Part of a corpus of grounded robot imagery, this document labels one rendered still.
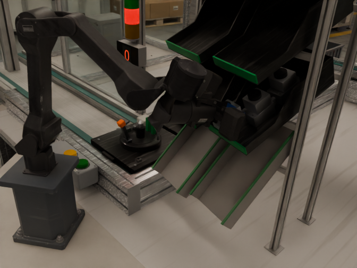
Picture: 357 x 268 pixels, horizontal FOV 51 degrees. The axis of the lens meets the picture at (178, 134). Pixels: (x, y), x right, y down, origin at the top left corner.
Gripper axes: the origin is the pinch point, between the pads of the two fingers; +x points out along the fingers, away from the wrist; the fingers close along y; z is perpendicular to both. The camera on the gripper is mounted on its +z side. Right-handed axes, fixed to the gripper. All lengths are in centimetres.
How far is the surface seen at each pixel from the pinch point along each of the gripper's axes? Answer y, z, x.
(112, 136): 48, -29, 0
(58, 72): 122, -29, 5
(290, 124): -8.8, 0.4, 11.8
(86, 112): 80, -33, 3
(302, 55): -8.3, 15.7, 7.8
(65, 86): 110, -33, 5
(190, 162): 11.9, -20.0, 4.9
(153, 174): 22.8, -29.6, 1.8
